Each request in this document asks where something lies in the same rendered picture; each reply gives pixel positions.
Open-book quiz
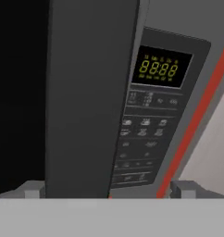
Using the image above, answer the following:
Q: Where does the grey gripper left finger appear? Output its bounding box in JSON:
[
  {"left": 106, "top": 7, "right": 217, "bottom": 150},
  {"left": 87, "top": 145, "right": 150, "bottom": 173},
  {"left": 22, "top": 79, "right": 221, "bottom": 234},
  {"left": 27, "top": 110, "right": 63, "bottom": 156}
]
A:
[{"left": 0, "top": 180, "right": 46, "bottom": 200}]

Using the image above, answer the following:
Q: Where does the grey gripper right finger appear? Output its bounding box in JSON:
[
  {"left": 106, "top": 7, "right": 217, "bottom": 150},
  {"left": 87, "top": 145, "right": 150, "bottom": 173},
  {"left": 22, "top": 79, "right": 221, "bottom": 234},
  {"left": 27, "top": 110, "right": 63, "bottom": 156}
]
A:
[{"left": 168, "top": 180, "right": 224, "bottom": 200}]

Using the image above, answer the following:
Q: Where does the grey microwave oven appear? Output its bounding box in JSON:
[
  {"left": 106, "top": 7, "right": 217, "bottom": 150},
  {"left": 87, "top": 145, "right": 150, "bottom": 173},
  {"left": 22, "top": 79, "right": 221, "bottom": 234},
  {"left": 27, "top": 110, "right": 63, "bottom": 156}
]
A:
[{"left": 107, "top": 0, "right": 224, "bottom": 199}]

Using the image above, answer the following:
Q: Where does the dark grey microwave door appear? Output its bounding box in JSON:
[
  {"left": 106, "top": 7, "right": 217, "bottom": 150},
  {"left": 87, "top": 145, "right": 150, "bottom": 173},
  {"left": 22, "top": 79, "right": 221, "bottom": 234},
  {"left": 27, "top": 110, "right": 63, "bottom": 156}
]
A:
[{"left": 0, "top": 0, "right": 151, "bottom": 199}]

